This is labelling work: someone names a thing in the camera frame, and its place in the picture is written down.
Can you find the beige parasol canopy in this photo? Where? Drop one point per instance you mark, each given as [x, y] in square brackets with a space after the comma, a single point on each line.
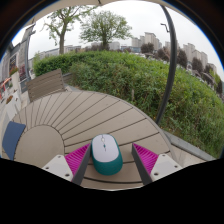
[86, 2]

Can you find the sparse thin-trunk tree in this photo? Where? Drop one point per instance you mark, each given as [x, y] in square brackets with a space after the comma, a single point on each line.
[62, 40]

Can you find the green hedge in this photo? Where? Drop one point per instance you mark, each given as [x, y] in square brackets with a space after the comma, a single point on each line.
[133, 76]

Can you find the blue mouse pad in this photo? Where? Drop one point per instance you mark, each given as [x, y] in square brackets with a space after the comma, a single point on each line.
[11, 138]

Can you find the grey shopfront building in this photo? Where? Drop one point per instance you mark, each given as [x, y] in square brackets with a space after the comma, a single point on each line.
[8, 63]

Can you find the slatted wooden chair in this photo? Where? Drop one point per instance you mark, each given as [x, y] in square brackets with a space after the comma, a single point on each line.
[45, 85]

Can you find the white planter box with flowers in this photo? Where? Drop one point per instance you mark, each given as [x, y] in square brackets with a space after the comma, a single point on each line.
[11, 105]

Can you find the tall grey sign pillar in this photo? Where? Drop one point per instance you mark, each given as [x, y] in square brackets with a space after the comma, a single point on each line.
[26, 50]

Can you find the round-crowned leafy tree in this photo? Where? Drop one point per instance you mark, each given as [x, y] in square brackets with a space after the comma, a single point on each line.
[104, 28]

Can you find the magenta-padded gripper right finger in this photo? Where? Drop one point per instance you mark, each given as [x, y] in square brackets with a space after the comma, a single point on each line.
[146, 157]

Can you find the white and teal computer mouse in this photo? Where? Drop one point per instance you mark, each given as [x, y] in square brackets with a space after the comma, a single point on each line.
[106, 151]

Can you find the dark curved parasol pole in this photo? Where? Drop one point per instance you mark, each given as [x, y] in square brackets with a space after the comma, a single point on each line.
[172, 66]

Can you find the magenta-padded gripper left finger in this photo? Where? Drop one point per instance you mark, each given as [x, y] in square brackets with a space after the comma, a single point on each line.
[76, 157]

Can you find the group of apartment buildings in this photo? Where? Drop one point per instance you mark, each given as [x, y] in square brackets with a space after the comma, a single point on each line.
[191, 53]

